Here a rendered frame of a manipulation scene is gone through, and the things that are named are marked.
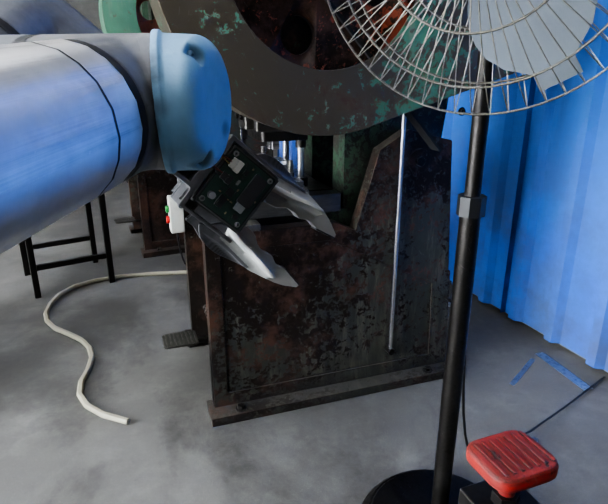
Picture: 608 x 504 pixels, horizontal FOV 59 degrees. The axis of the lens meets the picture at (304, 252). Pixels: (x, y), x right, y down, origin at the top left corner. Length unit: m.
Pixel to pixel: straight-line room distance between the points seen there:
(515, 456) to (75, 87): 0.47
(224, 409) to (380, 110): 1.06
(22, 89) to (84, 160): 0.03
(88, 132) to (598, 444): 1.84
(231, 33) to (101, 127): 1.10
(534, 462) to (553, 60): 0.64
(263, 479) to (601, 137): 1.60
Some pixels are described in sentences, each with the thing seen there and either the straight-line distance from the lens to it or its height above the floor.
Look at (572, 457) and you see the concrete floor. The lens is 1.87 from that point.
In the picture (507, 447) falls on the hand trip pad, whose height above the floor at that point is 0.76.
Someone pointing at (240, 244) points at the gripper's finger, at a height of 0.94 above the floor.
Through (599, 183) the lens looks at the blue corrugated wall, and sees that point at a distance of 2.21.
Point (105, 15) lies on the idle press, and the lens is 3.02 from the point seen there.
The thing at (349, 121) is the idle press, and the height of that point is 0.95.
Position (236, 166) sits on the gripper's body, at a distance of 0.43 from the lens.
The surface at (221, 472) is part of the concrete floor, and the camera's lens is 1.67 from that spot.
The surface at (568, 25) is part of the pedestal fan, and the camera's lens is 0.97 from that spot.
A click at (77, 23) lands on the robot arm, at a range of 0.46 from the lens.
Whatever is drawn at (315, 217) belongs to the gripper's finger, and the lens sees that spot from 0.52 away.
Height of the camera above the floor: 1.10
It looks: 19 degrees down
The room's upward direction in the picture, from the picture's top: straight up
